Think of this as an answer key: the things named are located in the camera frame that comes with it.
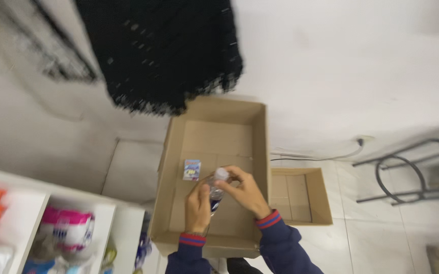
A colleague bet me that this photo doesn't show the black metal stool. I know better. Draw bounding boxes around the black metal stool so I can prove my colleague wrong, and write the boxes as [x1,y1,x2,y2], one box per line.
[352,131,439,206]

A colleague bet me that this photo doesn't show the white shelf with goods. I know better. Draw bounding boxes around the white shelf with goods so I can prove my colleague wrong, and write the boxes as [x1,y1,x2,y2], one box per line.
[0,165,155,274]

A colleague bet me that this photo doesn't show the white power cable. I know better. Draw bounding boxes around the white power cable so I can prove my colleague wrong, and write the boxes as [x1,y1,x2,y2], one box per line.
[271,137,365,162]

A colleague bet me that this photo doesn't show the large open cardboard box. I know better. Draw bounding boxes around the large open cardboard box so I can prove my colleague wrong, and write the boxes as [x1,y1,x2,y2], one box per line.
[148,96,271,259]

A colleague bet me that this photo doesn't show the black knitted cloth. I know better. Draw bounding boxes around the black knitted cloth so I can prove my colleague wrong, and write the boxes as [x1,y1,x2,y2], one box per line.
[76,0,244,116]

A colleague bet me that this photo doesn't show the small open cardboard box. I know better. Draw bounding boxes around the small open cardboard box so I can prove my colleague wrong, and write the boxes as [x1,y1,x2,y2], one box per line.
[271,167,333,226]

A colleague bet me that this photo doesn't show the person's left hand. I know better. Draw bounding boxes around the person's left hand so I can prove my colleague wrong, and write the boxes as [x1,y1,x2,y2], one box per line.
[184,183,212,236]

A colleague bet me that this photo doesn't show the person's right hand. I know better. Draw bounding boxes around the person's right hand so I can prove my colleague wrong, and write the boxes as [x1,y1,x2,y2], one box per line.
[215,165,272,220]

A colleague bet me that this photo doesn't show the small blue white packet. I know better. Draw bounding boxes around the small blue white packet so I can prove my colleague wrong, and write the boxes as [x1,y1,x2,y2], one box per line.
[182,159,202,182]

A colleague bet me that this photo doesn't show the clear plastic water bottle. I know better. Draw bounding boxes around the clear plastic water bottle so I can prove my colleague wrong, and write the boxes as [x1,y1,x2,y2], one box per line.
[205,167,230,217]

